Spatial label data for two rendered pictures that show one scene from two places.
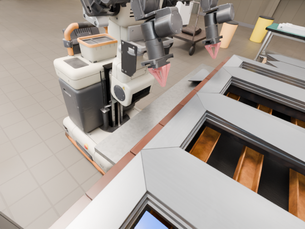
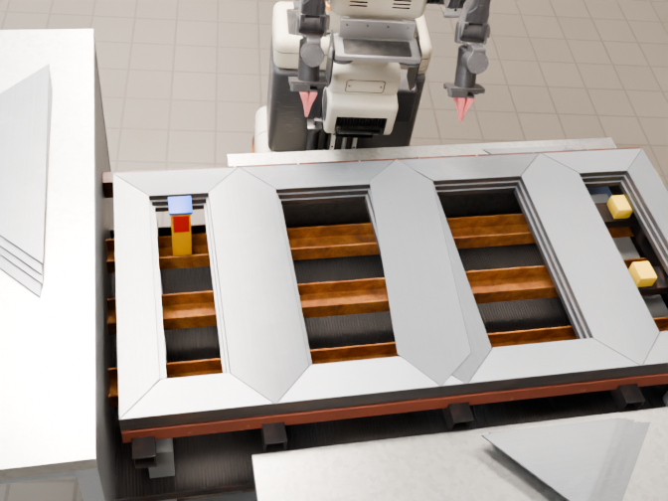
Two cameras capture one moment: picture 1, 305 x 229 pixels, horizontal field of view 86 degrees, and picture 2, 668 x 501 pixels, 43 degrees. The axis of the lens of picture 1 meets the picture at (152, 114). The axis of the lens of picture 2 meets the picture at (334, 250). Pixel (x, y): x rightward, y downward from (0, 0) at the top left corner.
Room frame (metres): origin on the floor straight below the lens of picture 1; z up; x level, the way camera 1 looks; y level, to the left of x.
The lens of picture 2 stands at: (-0.69, -1.32, 2.50)
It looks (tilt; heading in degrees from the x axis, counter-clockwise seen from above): 49 degrees down; 43
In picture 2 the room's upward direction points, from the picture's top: 10 degrees clockwise
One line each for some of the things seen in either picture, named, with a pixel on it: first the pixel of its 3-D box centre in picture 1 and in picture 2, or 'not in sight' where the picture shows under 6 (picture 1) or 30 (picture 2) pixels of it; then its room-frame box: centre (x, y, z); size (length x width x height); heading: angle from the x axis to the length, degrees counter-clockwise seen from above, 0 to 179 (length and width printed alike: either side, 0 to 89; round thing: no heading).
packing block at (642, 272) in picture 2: not in sight; (642, 273); (1.04, -0.87, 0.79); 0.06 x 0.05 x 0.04; 61
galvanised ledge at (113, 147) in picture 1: (180, 97); (434, 170); (0.95, -0.17, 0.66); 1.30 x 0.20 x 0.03; 151
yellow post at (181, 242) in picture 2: not in sight; (181, 233); (0.10, -0.03, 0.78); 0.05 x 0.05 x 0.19; 61
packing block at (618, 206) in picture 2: not in sight; (619, 207); (1.20, -0.67, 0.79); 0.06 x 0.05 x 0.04; 61
